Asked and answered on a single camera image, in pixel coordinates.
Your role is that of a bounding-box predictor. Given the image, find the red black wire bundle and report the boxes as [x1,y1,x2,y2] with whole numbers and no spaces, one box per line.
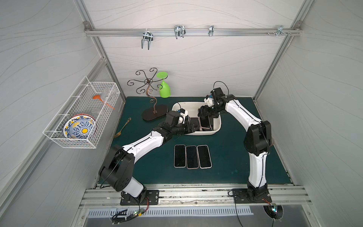
[110,195,150,225]

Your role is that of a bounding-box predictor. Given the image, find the white wire wall basket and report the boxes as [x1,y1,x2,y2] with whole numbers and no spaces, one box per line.
[43,77,120,149]

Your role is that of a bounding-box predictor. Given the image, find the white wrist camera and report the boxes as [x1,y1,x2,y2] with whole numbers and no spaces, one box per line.
[177,108,189,124]
[204,96,214,107]

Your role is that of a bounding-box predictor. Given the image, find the small metal bracket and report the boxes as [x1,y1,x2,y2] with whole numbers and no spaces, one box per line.
[208,25,214,37]

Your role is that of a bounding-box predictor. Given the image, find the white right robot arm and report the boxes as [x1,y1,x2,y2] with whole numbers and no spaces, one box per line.
[198,94,272,194]

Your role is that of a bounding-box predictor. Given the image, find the aluminium top rail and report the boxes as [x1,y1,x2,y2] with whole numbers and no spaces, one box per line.
[85,28,303,38]

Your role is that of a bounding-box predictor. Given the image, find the cream case phone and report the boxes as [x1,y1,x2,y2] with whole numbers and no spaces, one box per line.
[197,145,212,169]

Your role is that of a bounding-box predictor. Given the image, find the left metal hook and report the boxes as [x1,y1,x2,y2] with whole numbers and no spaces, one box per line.
[141,31,154,50]

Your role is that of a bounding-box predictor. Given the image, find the brass spoon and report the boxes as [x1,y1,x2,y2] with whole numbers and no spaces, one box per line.
[113,117,132,139]

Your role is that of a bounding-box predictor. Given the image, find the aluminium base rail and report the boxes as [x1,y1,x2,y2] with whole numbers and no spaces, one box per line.
[79,183,312,208]

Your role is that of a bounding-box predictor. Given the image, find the orange plastic funnel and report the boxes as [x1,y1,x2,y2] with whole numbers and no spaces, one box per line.
[92,95,114,109]

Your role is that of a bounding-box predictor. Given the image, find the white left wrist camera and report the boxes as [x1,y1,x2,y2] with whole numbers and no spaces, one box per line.
[177,108,189,124]

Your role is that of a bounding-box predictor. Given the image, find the white vent strip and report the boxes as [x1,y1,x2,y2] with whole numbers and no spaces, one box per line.
[87,206,253,218]

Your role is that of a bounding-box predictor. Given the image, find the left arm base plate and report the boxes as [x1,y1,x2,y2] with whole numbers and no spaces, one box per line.
[120,190,160,206]

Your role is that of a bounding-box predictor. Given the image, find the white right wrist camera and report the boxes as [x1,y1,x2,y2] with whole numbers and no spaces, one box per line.
[204,96,214,107]

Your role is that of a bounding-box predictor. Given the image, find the middle metal hook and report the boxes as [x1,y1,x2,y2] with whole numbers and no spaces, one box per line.
[174,25,186,39]

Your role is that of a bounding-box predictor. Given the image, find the metal hook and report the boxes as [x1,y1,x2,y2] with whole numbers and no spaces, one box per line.
[141,31,154,50]
[174,25,186,39]

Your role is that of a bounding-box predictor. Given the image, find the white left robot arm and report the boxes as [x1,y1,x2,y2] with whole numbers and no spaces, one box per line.
[99,122,199,201]

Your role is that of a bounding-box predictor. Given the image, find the dark pink case phone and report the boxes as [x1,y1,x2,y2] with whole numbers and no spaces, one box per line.
[199,116,213,131]

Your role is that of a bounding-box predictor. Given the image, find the blue yellow patterned plate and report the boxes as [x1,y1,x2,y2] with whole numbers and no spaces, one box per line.
[63,114,95,139]

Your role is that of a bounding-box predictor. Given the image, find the mint green case phone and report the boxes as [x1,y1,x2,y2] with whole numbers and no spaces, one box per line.
[174,145,186,168]

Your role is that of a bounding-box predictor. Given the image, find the white plastic storage box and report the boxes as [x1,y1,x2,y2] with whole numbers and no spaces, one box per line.
[171,102,222,136]

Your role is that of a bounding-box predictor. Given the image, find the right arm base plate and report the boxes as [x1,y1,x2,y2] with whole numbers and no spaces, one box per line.
[231,188,272,204]

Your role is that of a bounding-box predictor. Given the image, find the right metal bracket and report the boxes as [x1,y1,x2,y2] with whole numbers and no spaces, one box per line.
[266,26,292,37]

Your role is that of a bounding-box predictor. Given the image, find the black metal cup stand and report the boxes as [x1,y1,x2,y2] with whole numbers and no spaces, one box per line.
[127,67,169,122]

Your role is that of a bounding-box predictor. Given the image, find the green plastic wine glass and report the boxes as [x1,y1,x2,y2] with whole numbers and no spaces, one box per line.
[157,72,171,98]

